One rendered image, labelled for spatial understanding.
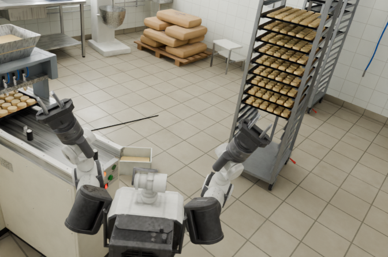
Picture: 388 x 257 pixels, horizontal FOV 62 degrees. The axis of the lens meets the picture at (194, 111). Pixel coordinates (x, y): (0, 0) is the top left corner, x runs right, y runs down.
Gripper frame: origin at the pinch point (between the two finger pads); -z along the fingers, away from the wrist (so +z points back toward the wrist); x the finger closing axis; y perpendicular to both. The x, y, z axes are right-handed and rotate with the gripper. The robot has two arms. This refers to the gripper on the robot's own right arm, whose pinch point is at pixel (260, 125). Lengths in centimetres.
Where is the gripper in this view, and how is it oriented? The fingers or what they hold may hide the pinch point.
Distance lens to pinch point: 112.5
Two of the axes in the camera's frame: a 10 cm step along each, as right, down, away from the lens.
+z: -3.8, 6.1, 6.9
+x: -7.6, -6.4, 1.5
